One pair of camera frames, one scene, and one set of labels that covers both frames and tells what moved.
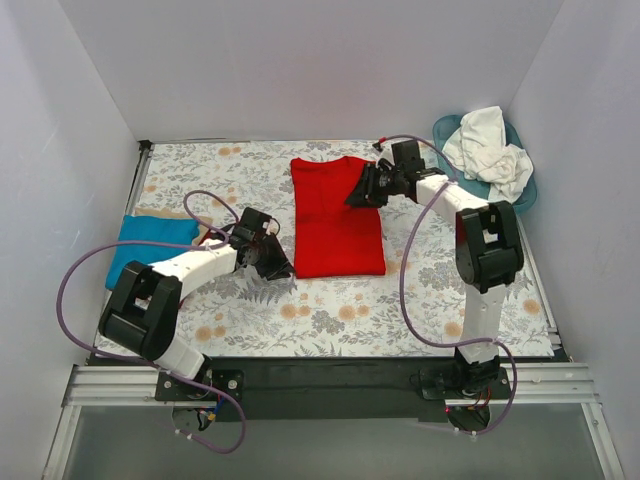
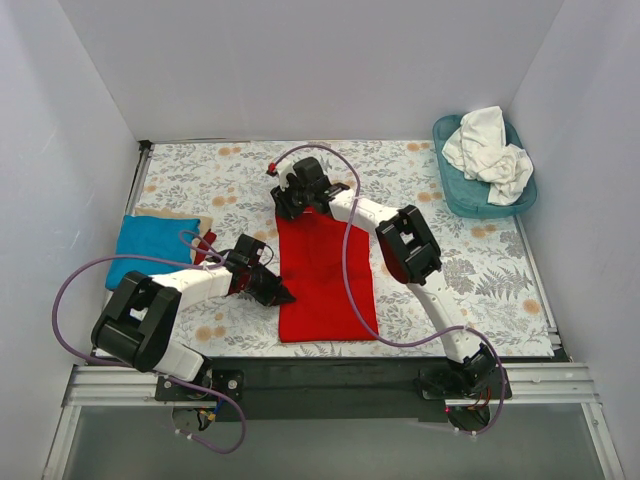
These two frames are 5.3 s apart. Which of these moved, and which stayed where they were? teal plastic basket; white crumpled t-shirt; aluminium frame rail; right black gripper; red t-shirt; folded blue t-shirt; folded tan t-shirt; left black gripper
Moved: red t-shirt; right black gripper; left black gripper
Stayed: folded tan t-shirt; aluminium frame rail; white crumpled t-shirt; folded blue t-shirt; teal plastic basket
